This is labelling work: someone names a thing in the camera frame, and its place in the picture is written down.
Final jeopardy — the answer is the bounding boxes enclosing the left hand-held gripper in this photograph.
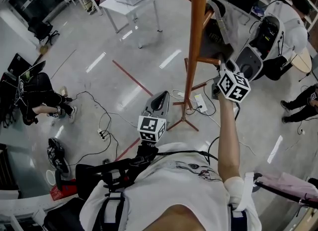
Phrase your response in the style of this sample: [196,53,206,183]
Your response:
[137,90,171,144]

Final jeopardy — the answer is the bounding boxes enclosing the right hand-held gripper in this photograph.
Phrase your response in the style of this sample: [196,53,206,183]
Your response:
[211,60,251,103]

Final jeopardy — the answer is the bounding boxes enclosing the grey bag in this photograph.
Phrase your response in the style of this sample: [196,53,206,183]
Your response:
[199,0,239,64]

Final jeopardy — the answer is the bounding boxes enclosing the wooden coat rack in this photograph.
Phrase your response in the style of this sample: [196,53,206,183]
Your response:
[160,0,222,132]

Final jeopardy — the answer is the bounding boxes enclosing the person's right forearm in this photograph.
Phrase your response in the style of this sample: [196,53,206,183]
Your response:
[217,93,242,184]

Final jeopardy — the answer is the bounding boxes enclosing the white and grey hard shell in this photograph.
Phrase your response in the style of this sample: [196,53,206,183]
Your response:
[234,15,285,82]

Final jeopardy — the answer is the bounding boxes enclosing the flat white power strip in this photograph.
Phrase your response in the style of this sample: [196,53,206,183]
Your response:
[194,93,208,113]

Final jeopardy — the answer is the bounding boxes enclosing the white power strip black plugs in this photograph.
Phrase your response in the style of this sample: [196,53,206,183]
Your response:
[97,128,109,142]

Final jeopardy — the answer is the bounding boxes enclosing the round wooden table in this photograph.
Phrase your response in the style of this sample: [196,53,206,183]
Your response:
[290,49,313,74]

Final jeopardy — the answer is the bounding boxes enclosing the person's white shirt torso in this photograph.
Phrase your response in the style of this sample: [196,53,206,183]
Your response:
[79,142,262,231]

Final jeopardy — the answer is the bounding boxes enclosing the small white table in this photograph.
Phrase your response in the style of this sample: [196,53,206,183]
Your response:
[98,0,163,49]

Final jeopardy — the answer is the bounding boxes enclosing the black gear bundle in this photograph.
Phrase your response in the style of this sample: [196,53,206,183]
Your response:
[46,137,71,176]

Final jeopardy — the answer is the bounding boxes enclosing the white cup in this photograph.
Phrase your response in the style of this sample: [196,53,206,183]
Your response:
[45,169,57,186]

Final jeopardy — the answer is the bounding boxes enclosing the pink cloth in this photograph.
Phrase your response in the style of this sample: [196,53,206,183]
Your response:
[258,171,318,204]

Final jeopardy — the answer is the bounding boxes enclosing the black office chair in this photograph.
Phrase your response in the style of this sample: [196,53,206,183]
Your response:
[26,17,61,46]

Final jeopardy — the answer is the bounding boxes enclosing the black backpack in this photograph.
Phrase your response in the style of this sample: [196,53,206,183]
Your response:
[42,197,87,231]

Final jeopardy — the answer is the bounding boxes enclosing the black flat case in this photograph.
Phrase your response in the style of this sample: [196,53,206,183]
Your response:
[6,53,33,77]

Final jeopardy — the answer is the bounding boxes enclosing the long black floor cable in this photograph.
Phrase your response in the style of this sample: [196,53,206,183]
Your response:
[65,90,120,167]

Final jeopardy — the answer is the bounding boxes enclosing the black body cable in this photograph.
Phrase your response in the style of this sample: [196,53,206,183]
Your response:
[155,150,219,162]

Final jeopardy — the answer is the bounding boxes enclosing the black garment rail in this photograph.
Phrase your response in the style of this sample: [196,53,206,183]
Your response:
[252,172,318,210]

